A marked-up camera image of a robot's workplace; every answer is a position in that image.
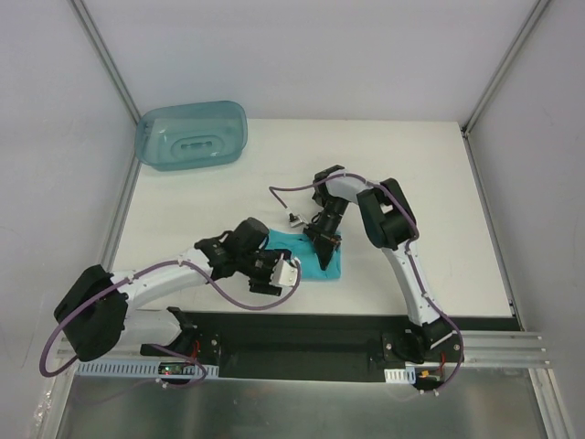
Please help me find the teal t shirt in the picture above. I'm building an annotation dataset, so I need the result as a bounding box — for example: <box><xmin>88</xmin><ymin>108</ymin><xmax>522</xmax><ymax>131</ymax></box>
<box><xmin>264</xmin><ymin>228</ymin><xmax>345</xmax><ymax>283</ymax></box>

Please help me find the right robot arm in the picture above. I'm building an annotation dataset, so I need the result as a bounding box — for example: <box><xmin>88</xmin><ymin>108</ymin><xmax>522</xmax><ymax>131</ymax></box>
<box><xmin>303</xmin><ymin>166</ymin><xmax>455</xmax><ymax>364</ymax></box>

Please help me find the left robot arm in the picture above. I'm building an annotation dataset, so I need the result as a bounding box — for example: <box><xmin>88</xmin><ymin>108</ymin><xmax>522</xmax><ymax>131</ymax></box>
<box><xmin>54</xmin><ymin>218</ymin><xmax>298</xmax><ymax>362</ymax></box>

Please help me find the translucent blue plastic bin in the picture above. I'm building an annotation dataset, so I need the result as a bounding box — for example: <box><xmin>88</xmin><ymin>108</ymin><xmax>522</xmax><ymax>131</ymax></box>
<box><xmin>134</xmin><ymin>101</ymin><xmax>248</xmax><ymax>172</ymax></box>

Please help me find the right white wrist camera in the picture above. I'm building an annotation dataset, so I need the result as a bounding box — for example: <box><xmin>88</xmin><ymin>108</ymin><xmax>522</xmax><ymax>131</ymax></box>
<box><xmin>289</xmin><ymin>213</ymin><xmax>306</xmax><ymax>229</ymax></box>

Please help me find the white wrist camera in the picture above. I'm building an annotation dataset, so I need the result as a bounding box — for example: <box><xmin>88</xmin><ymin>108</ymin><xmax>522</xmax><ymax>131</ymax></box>
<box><xmin>289</xmin><ymin>213</ymin><xmax>306</xmax><ymax>229</ymax></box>
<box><xmin>270</xmin><ymin>258</ymin><xmax>301</xmax><ymax>288</ymax></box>

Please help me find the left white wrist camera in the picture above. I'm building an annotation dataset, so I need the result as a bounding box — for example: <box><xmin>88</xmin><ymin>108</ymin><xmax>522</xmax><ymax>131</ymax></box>
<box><xmin>270</xmin><ymin>258</ymin><xmax>301</xmax><ymax>288</ymax></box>

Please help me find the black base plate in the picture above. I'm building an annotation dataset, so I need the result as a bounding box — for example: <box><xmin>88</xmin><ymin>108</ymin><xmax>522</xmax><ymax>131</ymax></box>
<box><xmin>140</xmin><ymin>308</ymin><xmax>463</xmax><ymax>382</ymax></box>

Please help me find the right white cable duct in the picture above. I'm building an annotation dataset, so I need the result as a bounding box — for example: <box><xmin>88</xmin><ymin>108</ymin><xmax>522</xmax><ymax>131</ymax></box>
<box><xmin>384</xmin><ymin>367</ymin><xmax>416</xmax><ymax>385</ymax></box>

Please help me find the white cable duct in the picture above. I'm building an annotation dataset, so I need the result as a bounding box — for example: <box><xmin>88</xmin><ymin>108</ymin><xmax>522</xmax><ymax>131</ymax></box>
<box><xmin>76</xmin><ymin>359</ymin><xmax>219</xmax><ymax>380</ymax></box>
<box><xmin>384</xmin><ymin>367</ymin><xmax>416</xmax><ymax>385</ymax></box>

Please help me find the left white cable duct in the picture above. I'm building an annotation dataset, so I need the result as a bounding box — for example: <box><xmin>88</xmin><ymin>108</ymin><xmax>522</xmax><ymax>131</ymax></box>
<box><xmin>76</xmin><ymin>359</ymin><xmax>219</xmax><ymax>380</ymax></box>

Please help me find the left aluminium frame post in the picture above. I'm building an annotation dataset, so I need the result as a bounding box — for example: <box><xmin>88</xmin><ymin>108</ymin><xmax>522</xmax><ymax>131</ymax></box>
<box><xmin>69</xmin><ymin>0</ymin><xmax>141</xmax><ymax>124</ymax></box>

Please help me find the aluminium frame post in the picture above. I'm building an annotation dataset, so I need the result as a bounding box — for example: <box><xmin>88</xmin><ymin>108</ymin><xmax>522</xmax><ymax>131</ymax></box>
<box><xmin>461</xmin><ymin>0</ymin><xmax>553</xmax><ymax>139</ymax></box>
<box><xmin>69</xmin><ymin>0</ymin><xmax>141</xmax><ymax>124</ymax></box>

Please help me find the right aluminium frame post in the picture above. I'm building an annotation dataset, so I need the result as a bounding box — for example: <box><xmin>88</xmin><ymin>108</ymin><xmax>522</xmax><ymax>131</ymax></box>
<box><xmin>461</xmin><ymin>0</ymin><xmax>553</xmax><ymax>139</ymax></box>

